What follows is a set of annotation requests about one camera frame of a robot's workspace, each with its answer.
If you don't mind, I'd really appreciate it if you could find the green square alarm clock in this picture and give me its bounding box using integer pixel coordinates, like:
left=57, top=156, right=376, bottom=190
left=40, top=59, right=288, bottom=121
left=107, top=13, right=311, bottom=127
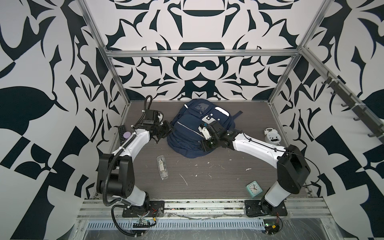
left=246, top=181, right=263, bottom=198

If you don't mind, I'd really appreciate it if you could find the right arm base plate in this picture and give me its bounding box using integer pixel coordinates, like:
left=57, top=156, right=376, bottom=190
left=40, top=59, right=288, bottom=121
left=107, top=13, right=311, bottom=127
left=244, top=199, right=288, bottom=218

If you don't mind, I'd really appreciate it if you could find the aluminium frame rail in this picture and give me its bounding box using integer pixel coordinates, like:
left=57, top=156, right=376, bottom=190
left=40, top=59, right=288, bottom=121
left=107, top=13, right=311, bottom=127
left=77, top=198, right=332, bottom=219

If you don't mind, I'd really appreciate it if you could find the clear plastic pen box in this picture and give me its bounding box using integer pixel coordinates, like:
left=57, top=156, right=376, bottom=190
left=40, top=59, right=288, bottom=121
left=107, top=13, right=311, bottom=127
left=157, top=155, right=169, bottom=180

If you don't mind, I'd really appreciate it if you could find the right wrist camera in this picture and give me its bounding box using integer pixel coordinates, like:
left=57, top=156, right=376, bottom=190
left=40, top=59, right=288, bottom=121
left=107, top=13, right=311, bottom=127
left=198, top=126, right=212, bottom=140

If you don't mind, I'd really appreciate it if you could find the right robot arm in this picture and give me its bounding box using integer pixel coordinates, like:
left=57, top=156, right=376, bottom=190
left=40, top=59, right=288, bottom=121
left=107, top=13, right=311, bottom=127
left=198, top=121, right=311, bottom=211

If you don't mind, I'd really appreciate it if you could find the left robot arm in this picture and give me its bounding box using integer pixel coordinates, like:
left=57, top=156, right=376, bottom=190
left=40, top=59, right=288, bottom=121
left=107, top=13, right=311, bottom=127
left=96, top=110, right=172, bottom=212

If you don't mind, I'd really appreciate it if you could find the navy blue student backpack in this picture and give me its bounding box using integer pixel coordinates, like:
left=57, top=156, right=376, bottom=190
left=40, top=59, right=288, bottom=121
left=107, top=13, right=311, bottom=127
left=167, top=99, right=243, bottom=159

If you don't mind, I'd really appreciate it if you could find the black corrugated cable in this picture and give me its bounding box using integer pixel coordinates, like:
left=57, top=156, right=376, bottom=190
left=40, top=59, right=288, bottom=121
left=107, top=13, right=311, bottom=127
left=110, top=205, right=157, bottom=238

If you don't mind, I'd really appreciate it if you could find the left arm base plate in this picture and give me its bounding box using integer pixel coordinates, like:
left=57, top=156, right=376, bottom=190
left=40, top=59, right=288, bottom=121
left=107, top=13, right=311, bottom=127
left=122, top=201, right=165, bottom=218

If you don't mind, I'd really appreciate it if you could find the black remote control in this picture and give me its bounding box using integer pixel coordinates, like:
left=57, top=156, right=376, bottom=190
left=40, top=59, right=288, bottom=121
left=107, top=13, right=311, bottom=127
left=118, top=125, right=126, bottom=146

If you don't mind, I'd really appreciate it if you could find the wall hook rail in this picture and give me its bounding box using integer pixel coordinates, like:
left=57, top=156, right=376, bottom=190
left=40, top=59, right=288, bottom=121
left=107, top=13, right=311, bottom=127
left=322, top=71, right=384, bottom=144

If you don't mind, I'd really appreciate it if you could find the small purple bottle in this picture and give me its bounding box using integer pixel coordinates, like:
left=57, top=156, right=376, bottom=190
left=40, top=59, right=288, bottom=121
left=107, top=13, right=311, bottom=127
left=123, top=132, right=132, bottom=140

